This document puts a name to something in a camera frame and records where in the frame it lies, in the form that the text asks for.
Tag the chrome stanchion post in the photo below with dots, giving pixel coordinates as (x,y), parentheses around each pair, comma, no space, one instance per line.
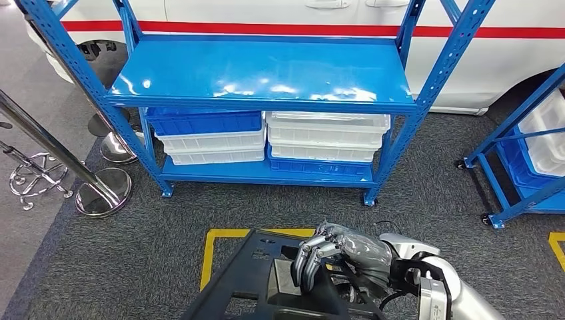
(117,152)
(103,194)

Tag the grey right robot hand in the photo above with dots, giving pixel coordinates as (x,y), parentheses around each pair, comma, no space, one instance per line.
(362,254)

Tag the white car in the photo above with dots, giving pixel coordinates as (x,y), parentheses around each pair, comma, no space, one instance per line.
(485,66)

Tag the blue plastic bin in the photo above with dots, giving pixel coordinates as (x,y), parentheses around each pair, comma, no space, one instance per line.
(521,172)
(203,123)
(318,168)

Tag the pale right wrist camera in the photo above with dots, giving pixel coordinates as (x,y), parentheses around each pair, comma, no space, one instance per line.
(408,245)

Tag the black stanchion post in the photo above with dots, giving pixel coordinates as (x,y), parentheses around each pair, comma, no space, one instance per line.
(99,126)

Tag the white plastic bin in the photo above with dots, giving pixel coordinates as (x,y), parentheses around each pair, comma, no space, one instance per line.
(216,156)
(326,123)
(549,119)
(322,153)
(549,159)
(212,142)
(322,140)

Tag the blue metal shelf rack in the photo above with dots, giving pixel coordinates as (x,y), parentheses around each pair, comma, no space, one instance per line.
(265,70)

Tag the black plastic frame part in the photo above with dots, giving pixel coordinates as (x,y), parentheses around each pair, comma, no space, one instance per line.
(238,276)

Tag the blue wheeled rack cart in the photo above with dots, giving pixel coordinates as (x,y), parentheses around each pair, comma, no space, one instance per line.
(529,201)

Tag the red barrier belt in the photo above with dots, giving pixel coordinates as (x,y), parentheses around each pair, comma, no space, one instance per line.
(265,29)

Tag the chrome chair base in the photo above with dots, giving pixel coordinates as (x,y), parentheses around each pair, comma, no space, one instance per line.
(17,153)

